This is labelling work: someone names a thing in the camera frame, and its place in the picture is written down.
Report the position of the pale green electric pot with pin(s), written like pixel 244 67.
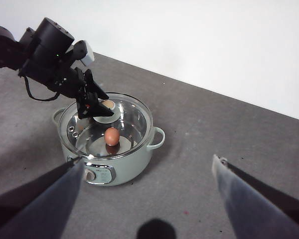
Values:
pixel 129 168

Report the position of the brown egg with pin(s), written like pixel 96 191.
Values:
pixel 112 135

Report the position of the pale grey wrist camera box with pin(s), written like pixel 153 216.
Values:
pixel 88 56

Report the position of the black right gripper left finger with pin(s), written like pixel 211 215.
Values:
pixel 40 204

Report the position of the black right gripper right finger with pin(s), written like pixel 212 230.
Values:
pixel 259 206

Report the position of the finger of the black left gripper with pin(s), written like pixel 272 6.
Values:
pixel 92 109
pixel 94 85

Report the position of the glass lid with green knob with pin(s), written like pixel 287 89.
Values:
pixel 133 117

